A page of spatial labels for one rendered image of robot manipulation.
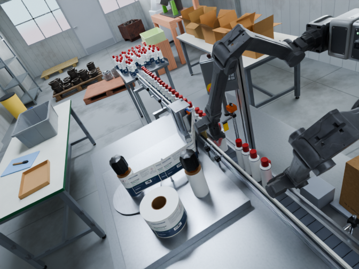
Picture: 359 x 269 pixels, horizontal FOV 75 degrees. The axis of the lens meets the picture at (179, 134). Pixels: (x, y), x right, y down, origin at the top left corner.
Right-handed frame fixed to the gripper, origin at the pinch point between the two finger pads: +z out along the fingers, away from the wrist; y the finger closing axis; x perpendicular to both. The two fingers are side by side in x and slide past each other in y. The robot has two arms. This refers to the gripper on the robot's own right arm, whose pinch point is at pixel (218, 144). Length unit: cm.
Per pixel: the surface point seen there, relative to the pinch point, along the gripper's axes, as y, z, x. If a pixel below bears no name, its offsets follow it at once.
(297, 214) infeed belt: 49, 14, 6
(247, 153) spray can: 18.8, -2.9, 5.5
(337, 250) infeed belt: 68, 14, 6
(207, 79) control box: -7.2, -36.3, 6.3
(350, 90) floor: -74, 101, 219
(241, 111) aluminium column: -0.3, -12.6, 18.5
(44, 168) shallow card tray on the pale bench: -109, 21, -123
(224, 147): -5.7, 9.0, 5.3
